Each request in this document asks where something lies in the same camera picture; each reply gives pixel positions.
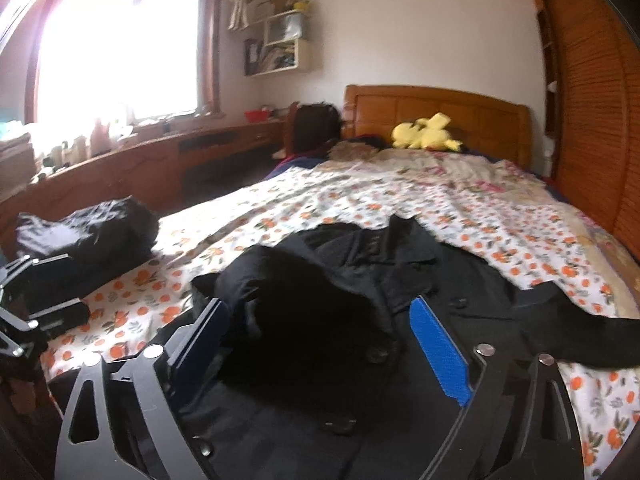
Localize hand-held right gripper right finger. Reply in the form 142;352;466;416
409;295;586;480

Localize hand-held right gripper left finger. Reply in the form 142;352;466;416
54;299;231;480

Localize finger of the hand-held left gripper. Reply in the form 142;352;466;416
0;254;72;306
0;299;92;358

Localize black coat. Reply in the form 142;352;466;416
47;215;640;480

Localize black folded jacket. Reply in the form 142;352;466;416
15;199;162;306

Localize bottles on desk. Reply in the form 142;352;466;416
30;117;138;176

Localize long wooden desk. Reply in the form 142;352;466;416
0;117;296;256

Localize orange print bed sheet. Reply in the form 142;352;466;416
40;152;640;480

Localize floral quilt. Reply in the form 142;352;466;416
325;139;551;196

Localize yellow plush toy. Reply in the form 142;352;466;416
391;112;463;153

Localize wooden chair with dark cloth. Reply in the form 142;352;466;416
272;101;347;162

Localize wooden bed headboard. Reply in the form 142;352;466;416
342;84;532;155

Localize wooden louvered wardrobe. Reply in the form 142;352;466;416
522;0;640;243

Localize window with wooden frame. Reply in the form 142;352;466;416
27;0;223;128

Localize white wall shelf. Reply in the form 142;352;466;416
244;0;312;78

